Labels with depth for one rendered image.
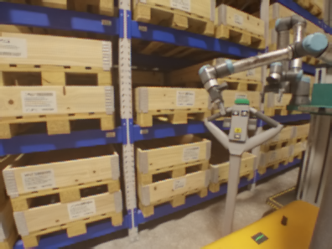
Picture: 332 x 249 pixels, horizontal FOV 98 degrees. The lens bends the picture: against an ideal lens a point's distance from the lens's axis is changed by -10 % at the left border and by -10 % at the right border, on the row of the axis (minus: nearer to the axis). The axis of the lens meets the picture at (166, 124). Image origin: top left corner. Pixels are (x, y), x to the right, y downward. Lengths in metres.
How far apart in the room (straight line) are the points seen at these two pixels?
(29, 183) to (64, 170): 0.25
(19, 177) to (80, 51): 1.00
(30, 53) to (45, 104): 0.35
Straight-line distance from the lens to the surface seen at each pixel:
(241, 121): 0.98
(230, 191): 1.09
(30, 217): 1.67
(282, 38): 2.00
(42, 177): 1.48
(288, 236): 0.89
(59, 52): 1.37
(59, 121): 1.34
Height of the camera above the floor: 1.43
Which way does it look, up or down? 10 degrees down
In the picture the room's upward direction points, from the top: straight up
